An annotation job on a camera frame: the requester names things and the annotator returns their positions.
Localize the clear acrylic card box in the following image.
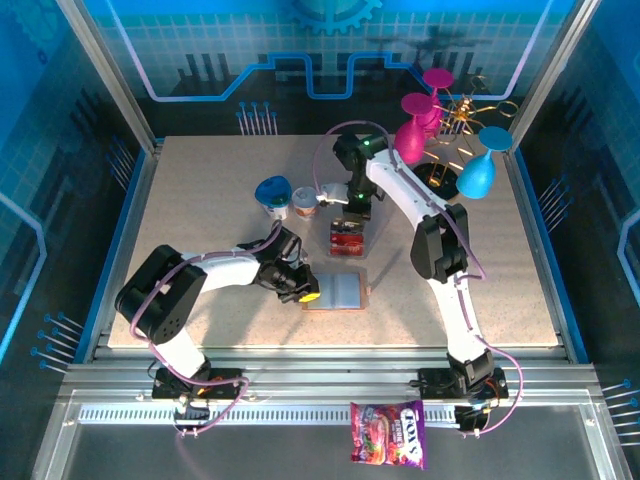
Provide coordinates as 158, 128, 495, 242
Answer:
326, 218, 370, 260

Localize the white cup with blue lid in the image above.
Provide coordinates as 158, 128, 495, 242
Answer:
253, 175, 294, 222

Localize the purple candy bag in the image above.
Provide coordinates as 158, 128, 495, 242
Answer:
348, 399, 427, 471

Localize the white slotted cable duct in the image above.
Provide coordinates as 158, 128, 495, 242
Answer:
77, 405, 459, 426

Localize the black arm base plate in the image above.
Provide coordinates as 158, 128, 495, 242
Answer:
417, 367, 510, 401
151, 367, 251, 401

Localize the aluminium table side rail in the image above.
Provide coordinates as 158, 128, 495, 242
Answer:
82, 142, 164, 364
502, 147, 576, 364

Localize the orange can with white lid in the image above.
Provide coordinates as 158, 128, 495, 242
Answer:
291, 186, 320, 219

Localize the blue wine glass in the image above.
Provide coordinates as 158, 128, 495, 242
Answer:
455, 125, 514, 200

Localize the brown leather card holder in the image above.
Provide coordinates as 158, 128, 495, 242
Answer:
301, 271, 372, 312

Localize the large magenta wine glass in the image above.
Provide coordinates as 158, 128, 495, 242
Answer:
392, 92, 436, 166

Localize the small controller board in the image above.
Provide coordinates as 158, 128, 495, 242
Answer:
172, 399, 211, 436
457, 402, 494, 436

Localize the aluminium frame post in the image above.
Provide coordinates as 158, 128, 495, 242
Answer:
504, 0, 601, 149
55, 0, 164, 154

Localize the small magenta wine glass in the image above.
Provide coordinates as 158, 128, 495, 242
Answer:
422, 68, 457, 134

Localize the gold wire glass rack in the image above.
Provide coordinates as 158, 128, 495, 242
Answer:
410, 74, 520, 204

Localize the aluminium front frame rail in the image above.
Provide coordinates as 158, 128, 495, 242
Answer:
59, 344, 601, 406

